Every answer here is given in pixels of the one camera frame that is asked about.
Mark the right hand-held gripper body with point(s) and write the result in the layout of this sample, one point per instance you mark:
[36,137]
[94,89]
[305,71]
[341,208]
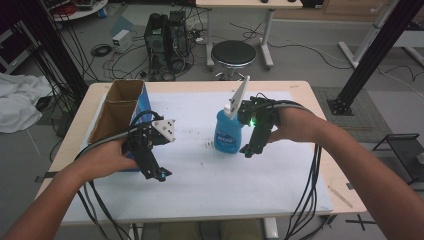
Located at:
[261,113]

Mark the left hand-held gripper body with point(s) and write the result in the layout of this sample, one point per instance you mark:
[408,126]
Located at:
[146,135]

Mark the blue plastic bottle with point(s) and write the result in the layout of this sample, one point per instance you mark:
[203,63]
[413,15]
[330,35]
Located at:
[228,133]

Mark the cardboard box with blue side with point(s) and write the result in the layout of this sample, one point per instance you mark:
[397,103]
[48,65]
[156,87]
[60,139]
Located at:
[116,111]

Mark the person's right hand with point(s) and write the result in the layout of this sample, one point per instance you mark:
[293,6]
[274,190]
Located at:
[296,125]

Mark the person's left hand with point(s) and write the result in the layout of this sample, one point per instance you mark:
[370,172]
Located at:
[103,158]

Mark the white table mat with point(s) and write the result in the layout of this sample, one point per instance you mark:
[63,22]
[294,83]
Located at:
[200,186]

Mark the black round stool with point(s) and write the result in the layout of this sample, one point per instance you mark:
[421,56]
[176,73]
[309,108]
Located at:
[233,53]

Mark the light wooden table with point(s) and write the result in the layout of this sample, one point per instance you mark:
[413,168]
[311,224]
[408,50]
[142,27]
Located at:
[336,180]

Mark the black computer tower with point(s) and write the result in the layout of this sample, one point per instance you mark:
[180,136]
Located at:
[178,33]
[156,40]

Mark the thin wooden stick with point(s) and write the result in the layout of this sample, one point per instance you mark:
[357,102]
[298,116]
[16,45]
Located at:
[340,196]

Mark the small white device box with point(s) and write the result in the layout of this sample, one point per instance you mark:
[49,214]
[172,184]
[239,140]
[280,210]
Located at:
[121,40]

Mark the grey floor mat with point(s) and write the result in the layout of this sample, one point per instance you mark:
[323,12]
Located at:
[370,123]

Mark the white-legged desk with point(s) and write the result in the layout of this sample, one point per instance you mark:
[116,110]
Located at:
[246,3]

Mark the white cloth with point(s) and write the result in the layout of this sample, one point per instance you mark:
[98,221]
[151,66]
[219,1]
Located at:
[20,100]

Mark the round white table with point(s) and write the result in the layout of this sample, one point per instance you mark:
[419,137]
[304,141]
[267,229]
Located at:
[78,11]

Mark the black metal post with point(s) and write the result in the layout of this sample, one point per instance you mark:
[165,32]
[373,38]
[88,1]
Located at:
[50,43]
[376,50]

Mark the white metal frame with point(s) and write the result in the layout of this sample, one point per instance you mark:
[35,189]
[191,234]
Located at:
[370,33]

